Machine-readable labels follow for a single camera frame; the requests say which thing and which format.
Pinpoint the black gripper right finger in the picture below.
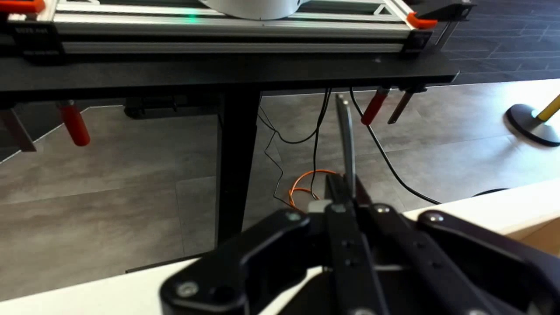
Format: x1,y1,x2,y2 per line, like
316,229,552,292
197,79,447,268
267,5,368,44
351,173,560,315

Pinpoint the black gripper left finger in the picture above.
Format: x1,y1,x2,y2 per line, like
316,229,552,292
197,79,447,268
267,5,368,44
160,173,391,315

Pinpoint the metal spoon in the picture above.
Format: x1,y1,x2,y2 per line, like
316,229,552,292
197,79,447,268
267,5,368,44
335,95,360,194

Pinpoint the small white connector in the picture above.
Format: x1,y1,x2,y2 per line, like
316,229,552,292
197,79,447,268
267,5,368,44
305,198,333,215

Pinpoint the black table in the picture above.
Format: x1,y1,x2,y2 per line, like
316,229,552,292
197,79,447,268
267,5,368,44
0,51,463,247

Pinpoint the black stanchion base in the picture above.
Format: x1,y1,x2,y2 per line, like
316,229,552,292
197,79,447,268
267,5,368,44
503,102,560,149

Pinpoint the black under-table box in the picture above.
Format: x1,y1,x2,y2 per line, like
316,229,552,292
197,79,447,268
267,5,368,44
123,95,225,123

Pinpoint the yellow stanchion pole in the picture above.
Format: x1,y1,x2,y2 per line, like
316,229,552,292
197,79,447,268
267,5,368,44
535,93,560,124

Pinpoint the orange clamp jaw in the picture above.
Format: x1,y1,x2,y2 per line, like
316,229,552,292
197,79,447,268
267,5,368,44
0,0,48,16
407,11,440,32

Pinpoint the orange cable loop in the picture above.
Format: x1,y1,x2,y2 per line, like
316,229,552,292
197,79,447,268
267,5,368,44
288,166,342,212

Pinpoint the black power cable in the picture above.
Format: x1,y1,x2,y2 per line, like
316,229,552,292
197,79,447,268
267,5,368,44
349,86,444,207
256,86,335,198

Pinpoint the red clamp handle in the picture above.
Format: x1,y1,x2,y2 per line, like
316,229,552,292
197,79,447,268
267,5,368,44
59,100,94,149
360,86,393,128

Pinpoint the aluminium profile frame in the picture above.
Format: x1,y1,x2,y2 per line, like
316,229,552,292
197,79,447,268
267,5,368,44
0,0,440,58

